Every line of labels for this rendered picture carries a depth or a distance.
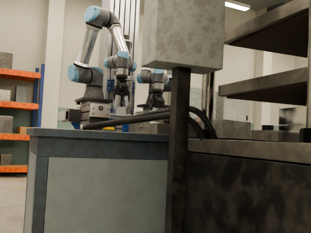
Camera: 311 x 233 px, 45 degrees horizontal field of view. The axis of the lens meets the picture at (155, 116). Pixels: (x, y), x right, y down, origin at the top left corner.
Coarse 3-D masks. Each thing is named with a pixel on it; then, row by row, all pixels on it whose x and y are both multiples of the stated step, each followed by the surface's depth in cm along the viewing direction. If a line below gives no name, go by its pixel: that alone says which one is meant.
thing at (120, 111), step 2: (118, 108) 226; (120, 108) 226; (122, 108) 226; (124, 108) 227; (116, 110) 228; (118, 110) 226; (120, 110) 226; (122, 110) 226; (124, 110) 227; (116, 112) 228; (118, 112) 226; (120, 112) 226; (122, 112) 226; (124, 112) 227; (116, 114) 228; (118, 114) 225; (120, 114) 226; (122, 114) 226; (124, 114) 227
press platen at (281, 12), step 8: (296, 0) 132; (304, 0) 128; (280, 8) 139; (288, 8) 135; (296, 8) 132; (304, 8) 128; (264, 16) 148; (272, 16) 144; (280, 16) 139; (288, 16) 136; (296, 16) 136; (248, 24) 158; (256, 24) 153; (264, 24) 148; (272, 24) 146; (224, 32) 175; (232, 32) 169; (240, 32) 163; (248, 32) 158; (224, 40) 175; (232, 40) 172
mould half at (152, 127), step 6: (156, 120) 212; (162, 120) 213; (132, 126) 237; (138, 126) 226; (144, 126) 217; (150, 126) 208; (156, 126) 199; (162, 126) 200; (168, 126) 201; (132, 132) 236; (138, 132) 226; (144, 132) 216; (150, 132) 207; (156, 132) 199; (162, 132) 200; (168, 132) 201; (192, 132) 206
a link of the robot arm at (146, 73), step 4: (144, 68) 266; (148, 68) 266; (144, 72) 265; (148, 72) 265; (140, 76) 264; (144, 76) 264; (148, 76) 263; (140, 80) 265; (144, 80) 264; (148, 80) 263
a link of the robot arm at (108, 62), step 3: (108, 57) 238; (111, 57) 236; (105, 60) 239; (108, 60) 236; (111, 60) 234; (105, 63) 239; (108, 63) 237; (111, 63) 235; (105, 66) 240; (108, 66) 238; (111, 66) 237; (114, 66) 235
